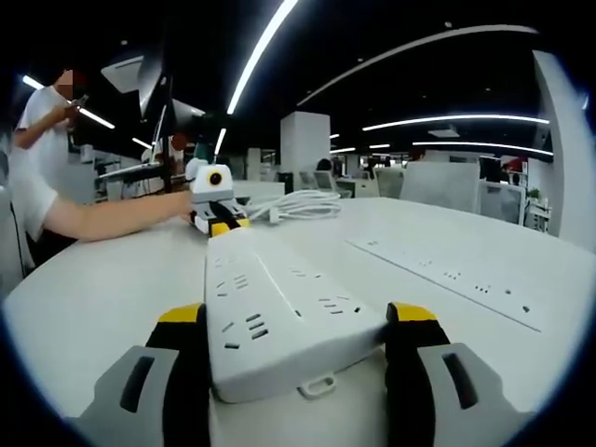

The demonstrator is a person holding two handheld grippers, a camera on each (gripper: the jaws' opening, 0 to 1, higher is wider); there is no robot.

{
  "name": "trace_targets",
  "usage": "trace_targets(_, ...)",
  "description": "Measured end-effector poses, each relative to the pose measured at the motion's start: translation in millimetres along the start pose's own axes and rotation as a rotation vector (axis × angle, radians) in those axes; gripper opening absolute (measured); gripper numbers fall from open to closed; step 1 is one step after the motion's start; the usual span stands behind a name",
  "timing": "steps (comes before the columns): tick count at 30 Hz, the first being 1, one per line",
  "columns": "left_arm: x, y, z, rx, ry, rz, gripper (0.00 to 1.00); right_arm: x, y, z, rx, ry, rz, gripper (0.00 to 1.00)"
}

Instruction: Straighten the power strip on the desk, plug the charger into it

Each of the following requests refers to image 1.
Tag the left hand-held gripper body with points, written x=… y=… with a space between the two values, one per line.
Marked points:
x=209 y=191

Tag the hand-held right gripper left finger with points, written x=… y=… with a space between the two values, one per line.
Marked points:
x=186 y=386

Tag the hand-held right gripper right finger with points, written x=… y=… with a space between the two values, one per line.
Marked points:
x=405 y=396

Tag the white power strip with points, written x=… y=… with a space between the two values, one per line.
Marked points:
x=279 y=326

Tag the white desk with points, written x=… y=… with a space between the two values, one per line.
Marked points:
x=116 y=288

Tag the long ceiling light strip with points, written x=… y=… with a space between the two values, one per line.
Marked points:
x=257 y=56

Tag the white side table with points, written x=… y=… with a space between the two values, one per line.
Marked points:
x=139 y=168

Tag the open laptop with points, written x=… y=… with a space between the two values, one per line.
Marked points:
x=158 y=135

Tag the black pole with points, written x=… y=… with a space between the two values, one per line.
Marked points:
x=167 y=93

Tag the ceiling air conditioner unit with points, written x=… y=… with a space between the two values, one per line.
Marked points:
x=123 y=72

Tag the white office chair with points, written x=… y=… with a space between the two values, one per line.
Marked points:
x=440 y=186

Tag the grey mesh office chair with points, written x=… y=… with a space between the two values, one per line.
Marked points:
x=502 y=202

